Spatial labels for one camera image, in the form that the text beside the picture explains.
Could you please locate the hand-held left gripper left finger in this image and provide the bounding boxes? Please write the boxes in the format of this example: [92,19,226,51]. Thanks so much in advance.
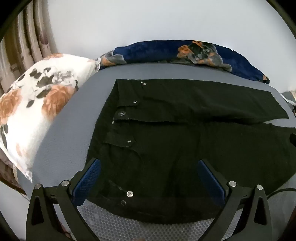
[25,158,102,241]

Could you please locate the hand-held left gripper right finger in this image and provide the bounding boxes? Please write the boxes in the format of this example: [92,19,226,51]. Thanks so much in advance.
[197,159,274,241]

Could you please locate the white floral pillow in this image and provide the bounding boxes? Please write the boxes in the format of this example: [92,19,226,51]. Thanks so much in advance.
[0,53,101,183]

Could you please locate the black cable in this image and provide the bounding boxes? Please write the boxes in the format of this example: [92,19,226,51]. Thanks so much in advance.
[266,188,296,200]

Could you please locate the grey mesh mattress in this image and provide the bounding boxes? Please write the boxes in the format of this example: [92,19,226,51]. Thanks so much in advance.
[0,62,296,241]

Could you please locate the brown patterned bedding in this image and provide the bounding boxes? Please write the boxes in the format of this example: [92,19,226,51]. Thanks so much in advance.
[0,148,26,195]

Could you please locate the beige floral curtain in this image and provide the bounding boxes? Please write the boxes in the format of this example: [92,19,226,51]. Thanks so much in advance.
[0,0,59,93]

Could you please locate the blue floral blanket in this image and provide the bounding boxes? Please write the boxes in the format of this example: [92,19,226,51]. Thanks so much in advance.
[96,40,270,84]

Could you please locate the grey cloth item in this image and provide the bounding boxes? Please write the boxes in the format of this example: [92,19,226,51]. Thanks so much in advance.
[280,90,296,107]

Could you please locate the black pants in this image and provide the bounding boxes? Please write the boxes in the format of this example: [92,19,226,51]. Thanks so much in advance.
[85,78,296,224]

